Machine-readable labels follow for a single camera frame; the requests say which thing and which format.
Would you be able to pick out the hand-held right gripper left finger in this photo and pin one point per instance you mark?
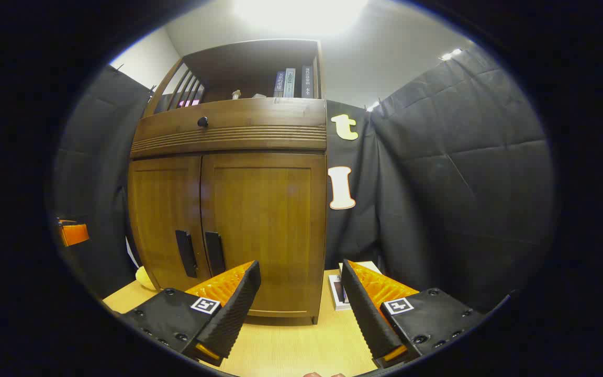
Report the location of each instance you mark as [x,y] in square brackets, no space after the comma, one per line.
[233,314]

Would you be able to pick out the black round drawer knob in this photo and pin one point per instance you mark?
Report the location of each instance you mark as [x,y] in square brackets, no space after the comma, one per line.
[203,122]

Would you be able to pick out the blue upright book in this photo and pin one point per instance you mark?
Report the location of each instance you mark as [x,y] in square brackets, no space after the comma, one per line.
[279,85]

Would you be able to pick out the wooden cabinet door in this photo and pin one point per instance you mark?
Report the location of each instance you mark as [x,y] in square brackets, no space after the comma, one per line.
[160,209]
[265,209]

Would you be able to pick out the ceiling light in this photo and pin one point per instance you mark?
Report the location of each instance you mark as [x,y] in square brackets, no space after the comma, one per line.
[301,13]

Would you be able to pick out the pale yellow object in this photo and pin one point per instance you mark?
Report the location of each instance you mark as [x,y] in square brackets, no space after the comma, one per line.
[145,279]

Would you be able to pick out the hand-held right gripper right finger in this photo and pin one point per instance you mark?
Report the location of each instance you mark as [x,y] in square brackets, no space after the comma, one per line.
[367,319]

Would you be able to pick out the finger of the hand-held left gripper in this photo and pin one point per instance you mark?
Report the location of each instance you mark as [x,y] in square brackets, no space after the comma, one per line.
[74,234]

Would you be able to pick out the dark upright book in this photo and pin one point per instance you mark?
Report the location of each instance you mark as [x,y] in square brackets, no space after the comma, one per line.
[307,82]

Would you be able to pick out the wooden double-door shoe cabinet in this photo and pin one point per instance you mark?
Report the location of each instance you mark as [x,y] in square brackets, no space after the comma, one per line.
[228,143]

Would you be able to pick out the white flat book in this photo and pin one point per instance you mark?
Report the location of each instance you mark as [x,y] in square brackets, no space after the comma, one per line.
[337,293]

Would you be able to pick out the black backdrop cloth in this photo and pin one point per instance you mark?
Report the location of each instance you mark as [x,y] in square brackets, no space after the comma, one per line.
[464,157]

